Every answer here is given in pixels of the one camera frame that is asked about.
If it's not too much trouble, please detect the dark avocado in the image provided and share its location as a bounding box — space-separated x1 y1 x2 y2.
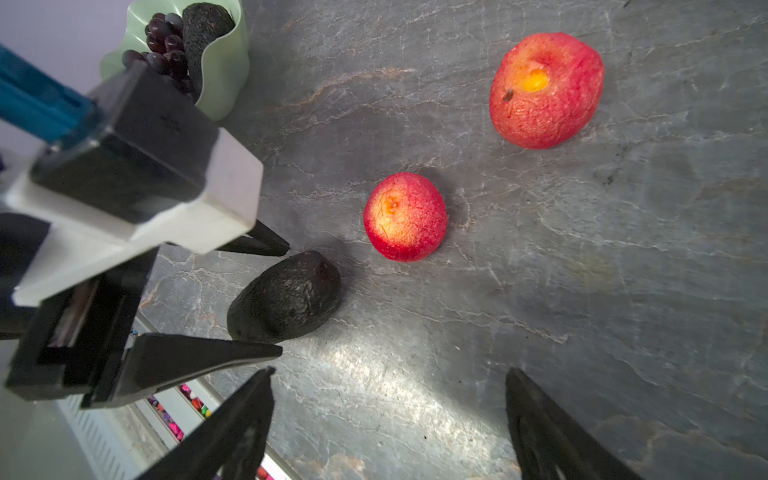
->
227 251 342 344
182 2 235 93

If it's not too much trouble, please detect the dark purple grape bunch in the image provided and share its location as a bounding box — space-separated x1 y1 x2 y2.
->
121 12 199 102

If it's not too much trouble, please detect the small red peach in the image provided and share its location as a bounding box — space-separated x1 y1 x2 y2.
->
363 172 448 263

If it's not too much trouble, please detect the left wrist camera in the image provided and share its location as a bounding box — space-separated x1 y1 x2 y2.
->
1 49 263 307

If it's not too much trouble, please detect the large red peach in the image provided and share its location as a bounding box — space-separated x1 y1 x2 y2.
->
489 32 605 149

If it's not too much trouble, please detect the green wavy fruit bowl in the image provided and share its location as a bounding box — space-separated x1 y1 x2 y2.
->
99 0 250 121

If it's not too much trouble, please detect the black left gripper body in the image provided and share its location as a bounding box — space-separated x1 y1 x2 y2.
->
1 213 158 400

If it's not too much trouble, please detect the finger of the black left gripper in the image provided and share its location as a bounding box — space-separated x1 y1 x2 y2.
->
217 220 290 257
80 333 283 410

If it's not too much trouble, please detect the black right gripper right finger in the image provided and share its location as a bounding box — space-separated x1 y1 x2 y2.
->
505 368 641 480

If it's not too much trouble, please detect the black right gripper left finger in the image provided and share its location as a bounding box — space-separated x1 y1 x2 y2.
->
141 367 275 480

